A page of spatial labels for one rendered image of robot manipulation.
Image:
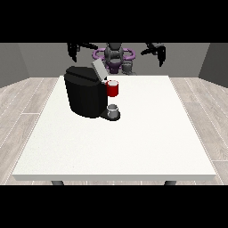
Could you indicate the red pod holder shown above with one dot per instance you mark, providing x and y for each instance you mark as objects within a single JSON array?
[{"x": 112, "y": 89}]

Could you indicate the black coffee machine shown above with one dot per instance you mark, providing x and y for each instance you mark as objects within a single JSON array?
[{"x": 84, "y": 95}]

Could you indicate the pale grey machine lid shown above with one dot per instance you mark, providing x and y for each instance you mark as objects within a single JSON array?
[{"x": 100, "y": 69}]

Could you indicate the small grey coffee pod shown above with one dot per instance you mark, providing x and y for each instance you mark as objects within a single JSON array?
[{"x": 127, "y": 68}]

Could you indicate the small grey cup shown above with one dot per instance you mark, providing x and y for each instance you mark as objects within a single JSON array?
[{"x": 112, "y": 111}]

